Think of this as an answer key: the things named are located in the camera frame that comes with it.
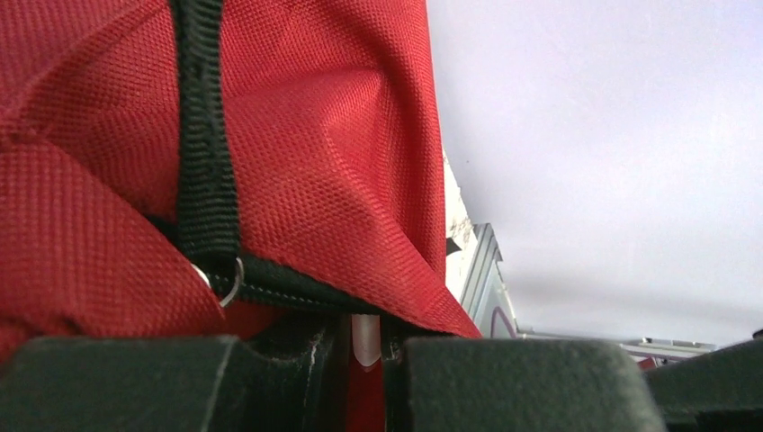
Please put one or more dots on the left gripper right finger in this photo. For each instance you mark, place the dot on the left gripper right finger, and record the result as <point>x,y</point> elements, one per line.
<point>435,383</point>

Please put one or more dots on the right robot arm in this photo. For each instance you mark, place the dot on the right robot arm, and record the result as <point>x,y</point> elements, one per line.
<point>720,391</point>

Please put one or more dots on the red white pen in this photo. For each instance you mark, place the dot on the red white pen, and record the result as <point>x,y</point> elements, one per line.
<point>365,410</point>

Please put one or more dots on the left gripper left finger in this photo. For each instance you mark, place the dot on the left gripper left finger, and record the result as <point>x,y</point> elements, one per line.
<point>290,377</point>

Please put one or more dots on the red backpack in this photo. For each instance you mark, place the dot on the red backpack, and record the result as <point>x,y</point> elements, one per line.
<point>333,130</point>

